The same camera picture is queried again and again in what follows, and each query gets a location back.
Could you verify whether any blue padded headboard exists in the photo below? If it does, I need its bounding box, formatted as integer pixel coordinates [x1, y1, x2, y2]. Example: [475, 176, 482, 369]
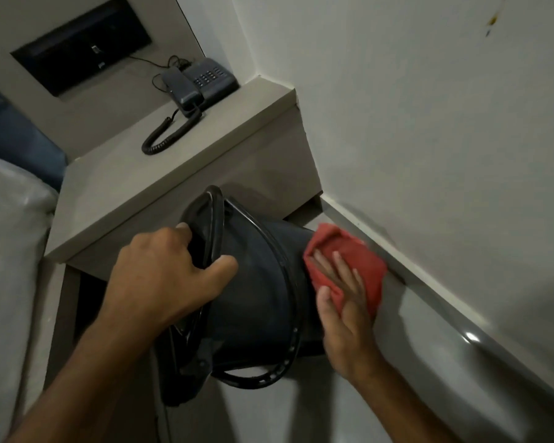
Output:
[0, 78, 68, 193]

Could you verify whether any red cleaning cloth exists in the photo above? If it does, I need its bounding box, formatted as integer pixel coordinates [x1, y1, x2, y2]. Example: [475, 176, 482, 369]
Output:
[303, 222, 389, 317]

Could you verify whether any dark grey telephone base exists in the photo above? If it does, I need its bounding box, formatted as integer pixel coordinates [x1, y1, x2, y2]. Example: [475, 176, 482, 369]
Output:
[181, 58, 240, 109]

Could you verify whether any person's right hand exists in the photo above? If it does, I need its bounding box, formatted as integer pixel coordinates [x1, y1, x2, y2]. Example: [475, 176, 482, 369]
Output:
[314, 251, 385, 382]

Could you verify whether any person's left hand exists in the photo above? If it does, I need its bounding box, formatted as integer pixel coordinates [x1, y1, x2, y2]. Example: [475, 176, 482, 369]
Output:
[102, 222, 239, 336]

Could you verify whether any black plastic bucket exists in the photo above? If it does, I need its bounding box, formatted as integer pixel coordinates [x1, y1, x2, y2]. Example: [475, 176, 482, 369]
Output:
[159, 185, 327, 407]

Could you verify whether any thin black telephone cable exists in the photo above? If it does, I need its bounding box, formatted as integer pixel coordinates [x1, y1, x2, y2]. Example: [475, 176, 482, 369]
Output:
[127, 54, 194, 95]

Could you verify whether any person's right forearm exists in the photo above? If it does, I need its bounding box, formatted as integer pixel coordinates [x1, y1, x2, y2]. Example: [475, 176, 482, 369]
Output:
[346, 351, 451, 443]

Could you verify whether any dark grey telephone handset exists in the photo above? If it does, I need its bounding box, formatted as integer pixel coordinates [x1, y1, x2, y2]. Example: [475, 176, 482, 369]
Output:
[160, 67, 204, 118]

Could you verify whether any grey bedside table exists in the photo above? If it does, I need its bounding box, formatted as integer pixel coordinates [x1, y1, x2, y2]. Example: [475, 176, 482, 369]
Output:
[44, 75, 325, 365]

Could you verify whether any person's left forearm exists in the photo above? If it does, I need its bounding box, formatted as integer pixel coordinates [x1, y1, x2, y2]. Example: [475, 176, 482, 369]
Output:
[7, 316, 168, 443]

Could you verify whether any black wall control panel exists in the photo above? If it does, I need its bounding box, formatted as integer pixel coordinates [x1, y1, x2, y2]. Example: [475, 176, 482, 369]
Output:
[10, 0, 153, 98]

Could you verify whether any black coiled telephone cord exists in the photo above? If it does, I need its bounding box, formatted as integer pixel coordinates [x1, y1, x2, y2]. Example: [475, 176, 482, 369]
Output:
[141, 104, 203, 156]

